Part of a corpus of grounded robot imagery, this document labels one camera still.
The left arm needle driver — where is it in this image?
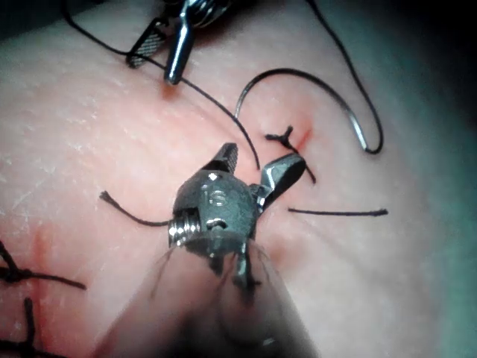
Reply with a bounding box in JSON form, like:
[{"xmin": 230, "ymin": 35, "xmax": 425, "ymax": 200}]
[{"xmin": 177, "ymin": 0, "xmax": 233, "ymax": 29}]

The right arm needle driver jaw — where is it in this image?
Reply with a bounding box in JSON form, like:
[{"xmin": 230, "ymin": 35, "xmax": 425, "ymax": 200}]
[
  {"xmin": 202, "ymin": 142, "xmax": 240, "ymax": 176},
  {"xmin": 249, "ymin": 152, "xmax": 308, "ymax": 214}
]

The left arm needle driver jaw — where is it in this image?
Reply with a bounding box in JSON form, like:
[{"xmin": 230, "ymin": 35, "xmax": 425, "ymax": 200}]
[
  {"xmin": 125, "ymin": 18, "xmax": 171, "ymax": 70},
  {"xmin": 163, "ymin": 13, "xmax": 195, "ymax": 87}
]

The right arm needle driver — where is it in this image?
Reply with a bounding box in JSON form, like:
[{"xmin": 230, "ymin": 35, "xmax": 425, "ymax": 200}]
[{"xmin": 167, "ymin": 170, "xmax": 261, "ymax": 259}]

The tissue pad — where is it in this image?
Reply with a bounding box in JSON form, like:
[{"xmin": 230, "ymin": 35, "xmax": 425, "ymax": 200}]
[{"xmin": 0, "ymin": 0, "xmax": 477, "ymax": 358}]

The curved steel needle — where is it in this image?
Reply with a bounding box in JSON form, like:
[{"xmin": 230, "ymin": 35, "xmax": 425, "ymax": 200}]
[{"xmin": 233, "ymin": 67, "xmax": 369, "ymax": 151}]

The black stitching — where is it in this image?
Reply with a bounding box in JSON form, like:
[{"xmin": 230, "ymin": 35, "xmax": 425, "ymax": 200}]
[
  {"xmin": 264, "ymin": 125, "xmax": 318, "ymax": 184},
  {"xmin": 0, "ymin": 238, "xmax": 87, "ymax": 358}
]

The short black thread piece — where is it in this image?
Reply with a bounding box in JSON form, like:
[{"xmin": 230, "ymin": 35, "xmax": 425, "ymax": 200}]
[
  {"xmin": 98, "ymin": 190, "xmax": 171, "ymax": 228},
  {"xmin": 288, "ymin": 207, "xmax": 389, "ymax": 218}
]

